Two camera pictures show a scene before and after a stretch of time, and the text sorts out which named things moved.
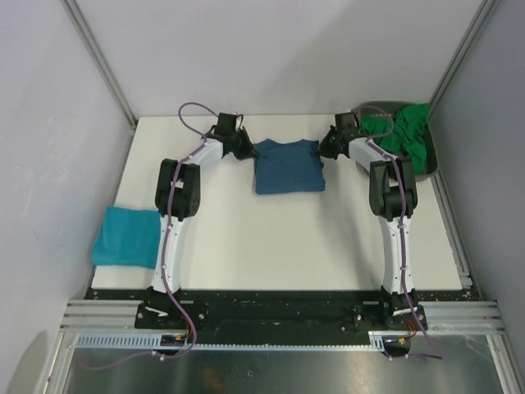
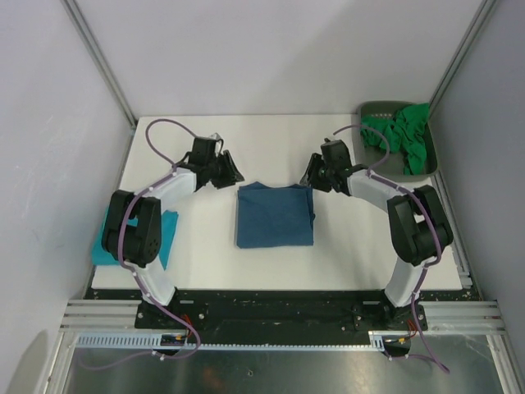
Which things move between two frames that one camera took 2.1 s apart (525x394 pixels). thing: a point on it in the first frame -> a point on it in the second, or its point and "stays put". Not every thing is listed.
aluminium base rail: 461,317 stays put
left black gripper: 249,152 -> 231,175
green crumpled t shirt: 403,133 stays put
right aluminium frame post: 435,103 stays put
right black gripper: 324,148 -> 311,177
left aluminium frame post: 100,61 stays put
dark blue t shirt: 284,167 -> 274,217
